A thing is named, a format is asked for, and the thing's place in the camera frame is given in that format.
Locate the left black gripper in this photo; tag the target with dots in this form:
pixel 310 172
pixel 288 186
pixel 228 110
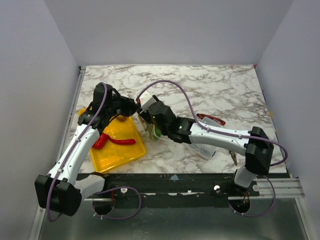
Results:
pixel 130 106

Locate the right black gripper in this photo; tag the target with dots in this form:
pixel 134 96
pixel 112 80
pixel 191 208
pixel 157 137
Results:
pixel 144 116

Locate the green bell pepper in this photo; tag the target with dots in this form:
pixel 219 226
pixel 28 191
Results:
pixel 156 133

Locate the clear zip top bag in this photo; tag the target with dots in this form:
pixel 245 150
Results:
pixel 147 128

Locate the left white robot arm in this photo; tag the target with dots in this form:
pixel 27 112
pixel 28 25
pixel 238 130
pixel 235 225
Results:
pixel 59 191

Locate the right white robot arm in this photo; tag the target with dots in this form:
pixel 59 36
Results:
pixel 253 144

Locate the red black utility knife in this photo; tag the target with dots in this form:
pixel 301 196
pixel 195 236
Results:
pixel 216 119

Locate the red chili pepper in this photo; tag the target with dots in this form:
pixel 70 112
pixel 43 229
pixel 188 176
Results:
pixel 122 142

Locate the clear plastic parts box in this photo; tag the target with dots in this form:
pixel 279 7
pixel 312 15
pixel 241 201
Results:
pixel 204 150

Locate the yellow plastic tray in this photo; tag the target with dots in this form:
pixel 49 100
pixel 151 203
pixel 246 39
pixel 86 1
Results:
pixel 112 156

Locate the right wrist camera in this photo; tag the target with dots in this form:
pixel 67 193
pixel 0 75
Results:
pixel 145 100

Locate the yellow handled pliers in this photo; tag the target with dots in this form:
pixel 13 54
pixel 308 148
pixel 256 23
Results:
pixel 234 157

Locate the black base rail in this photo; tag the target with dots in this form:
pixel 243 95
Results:
pixel 182 190

